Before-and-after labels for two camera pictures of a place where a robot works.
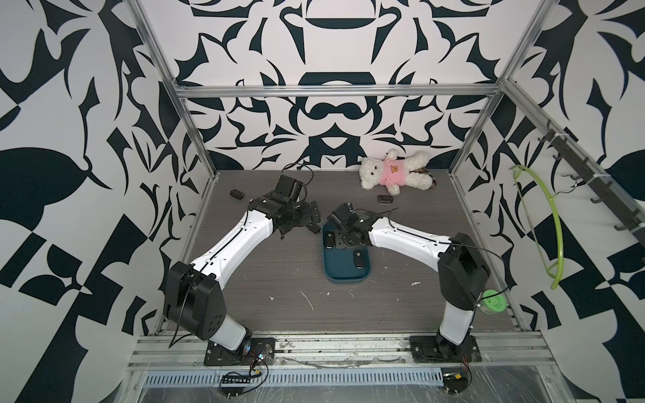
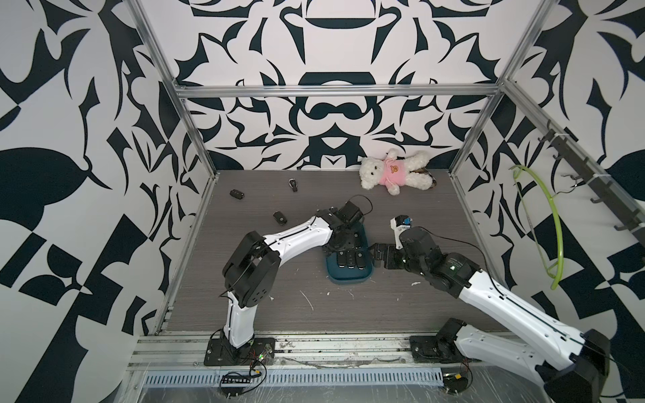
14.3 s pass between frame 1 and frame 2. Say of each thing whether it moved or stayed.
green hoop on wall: stayed
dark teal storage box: stayed
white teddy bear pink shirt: stayed
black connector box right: stayed
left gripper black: moved
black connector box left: stayed
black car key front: moved
